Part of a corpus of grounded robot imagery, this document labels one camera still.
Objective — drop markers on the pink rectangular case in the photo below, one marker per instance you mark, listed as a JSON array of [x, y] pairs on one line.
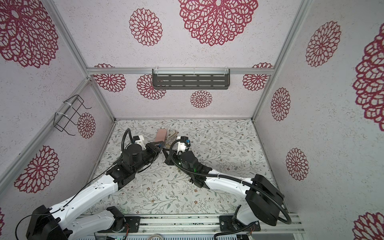
[[162, 135]]

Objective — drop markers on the dark grey wall shelf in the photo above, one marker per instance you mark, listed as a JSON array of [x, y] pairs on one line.
[[191, 80]]

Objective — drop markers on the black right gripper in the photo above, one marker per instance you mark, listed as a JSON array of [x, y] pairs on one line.
[[176, 157]]

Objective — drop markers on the patterned cream pouch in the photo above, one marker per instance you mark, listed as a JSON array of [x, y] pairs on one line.
[[171, 137]]

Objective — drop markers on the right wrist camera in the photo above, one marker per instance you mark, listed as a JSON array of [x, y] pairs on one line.
[[184, 145]]

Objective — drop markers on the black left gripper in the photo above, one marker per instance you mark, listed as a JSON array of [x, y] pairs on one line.
[[153, 148]]

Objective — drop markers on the black wire wall rack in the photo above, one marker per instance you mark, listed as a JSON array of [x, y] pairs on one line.
[[63, 119]]

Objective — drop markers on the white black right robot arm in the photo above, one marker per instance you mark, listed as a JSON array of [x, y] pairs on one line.
[[264, 200]]

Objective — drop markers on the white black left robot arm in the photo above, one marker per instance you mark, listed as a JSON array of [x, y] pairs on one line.
[[62, 221]]

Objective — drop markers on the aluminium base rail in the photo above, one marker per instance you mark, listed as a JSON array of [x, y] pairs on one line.
[[199, 227]]

